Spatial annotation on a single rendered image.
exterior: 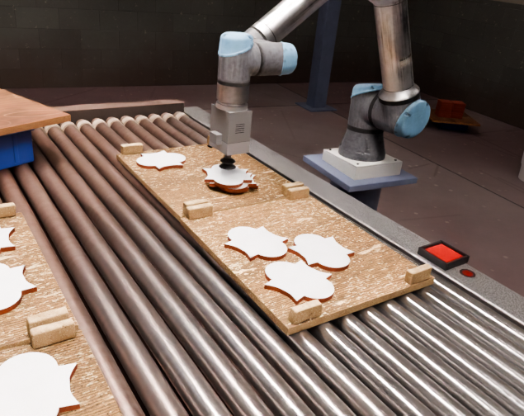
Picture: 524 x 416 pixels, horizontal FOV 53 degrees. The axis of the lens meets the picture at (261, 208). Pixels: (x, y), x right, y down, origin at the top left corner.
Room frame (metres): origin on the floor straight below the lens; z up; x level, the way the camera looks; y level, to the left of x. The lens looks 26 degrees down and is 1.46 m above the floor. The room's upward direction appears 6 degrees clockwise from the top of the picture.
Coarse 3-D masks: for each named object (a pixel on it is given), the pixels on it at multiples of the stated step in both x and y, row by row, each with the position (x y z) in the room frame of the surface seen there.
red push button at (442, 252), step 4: (440, 244) 1.01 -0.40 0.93; (428, 248) 0.99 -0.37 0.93; (432, 248) 0.99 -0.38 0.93; (436, 248) 0.99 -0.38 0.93; (440, 248) 1.00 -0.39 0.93; (444, 248) 1.00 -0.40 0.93; (448, 248) 1.00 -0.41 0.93; (432, 252) 0.98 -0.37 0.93; (436, 252) 0.98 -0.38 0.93; (440, 252) 0.98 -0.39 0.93; (444, 252) 0.98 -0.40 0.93; (448, 252) 0.98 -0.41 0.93; (452, 252) 0.99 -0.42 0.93; (440, 256) 0.96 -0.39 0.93; (444, 256) 0.96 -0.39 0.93; (448, 256) 0.97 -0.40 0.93; (452, 256) 0.97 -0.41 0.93; (456, 256) 0.97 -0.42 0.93; (460, 256) 0.97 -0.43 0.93; (444, 260) 0.95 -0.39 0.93; (448, 260) 0.95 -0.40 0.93
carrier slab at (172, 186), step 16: (128, 160) 1.30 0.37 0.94; (192, 160) 1.35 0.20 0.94; (208, 160) 1.36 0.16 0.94; (240, 160) 1.38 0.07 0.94; (256, 160) 1.40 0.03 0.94; (144, 176) 1.20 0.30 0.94; (160, 176) 1.21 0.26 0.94; (176, 176) 1.22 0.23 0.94; (192, 176) 1.24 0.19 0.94; (256, 176) 1.28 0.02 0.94; (272, 176) 1.29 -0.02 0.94; (160, 192) 1.12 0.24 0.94; (176, 192) 1.13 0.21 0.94; (192, 192) 1.14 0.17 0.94; (208, 192) 1.15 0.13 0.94; (224, 192) 1.16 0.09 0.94; (256, 192) 1.17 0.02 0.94; (272, 192) 1.18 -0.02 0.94; (176, 208) 1.04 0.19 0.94; (224, 208) 1.07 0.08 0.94
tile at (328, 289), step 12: (276, 264) 0.84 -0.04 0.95; (288, 264) 0.84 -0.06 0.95; (300, 264) 0.84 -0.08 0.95; (276, 276) 0.80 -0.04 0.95; (288, 276) 0.80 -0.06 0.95; (300, 276) 0.80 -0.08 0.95; (312, 276) 0.81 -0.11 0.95; (324, 276) 0.81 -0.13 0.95; (264, 288) 0.77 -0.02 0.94; (276, 288) 0.76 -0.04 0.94; (288, 288) 0.76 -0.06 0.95; (300, 288) 0.76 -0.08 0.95; (312, 288) 0.77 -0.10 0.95; (324, 288) 0.77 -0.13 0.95; (300, 300) 0.74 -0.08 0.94; (324, 300) 0.74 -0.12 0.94
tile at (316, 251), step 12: (300, 240) 0.94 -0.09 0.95; (312, 240) 0.94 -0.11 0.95; (324, 240) 0.95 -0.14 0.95; (300, 252) 0.89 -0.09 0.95; (312, 252) 0.89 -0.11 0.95; (324, 252) 0.90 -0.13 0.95; (336, 252) 0.90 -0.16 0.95; (348, 252) 0.91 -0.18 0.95; (312, 264) 0.85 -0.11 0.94; (324, 264) 0.85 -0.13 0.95; (336, 264) 0.86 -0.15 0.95; (348, 264) 0.87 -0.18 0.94
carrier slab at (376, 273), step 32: (192, 224) 0.98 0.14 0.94; (224, 224) 0.99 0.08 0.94; (256, 224) 1.01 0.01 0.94; (288, 224) 1.02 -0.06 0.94; (320, 224) 1.04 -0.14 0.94; (352, 224) 1.06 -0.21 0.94; (224, 256) 0.86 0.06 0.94; (288, 256) 0.89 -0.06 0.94; (352, 256) 0.91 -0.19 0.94; (384, 256) 0.93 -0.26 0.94; (256, 288) 0.76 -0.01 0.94; (352, 288) 0.80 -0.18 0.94; (384, 288) 0.81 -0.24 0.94; (416, 288) 0.83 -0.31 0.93; (288, 320) 0.68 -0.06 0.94; (320, 320) 0.70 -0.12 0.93
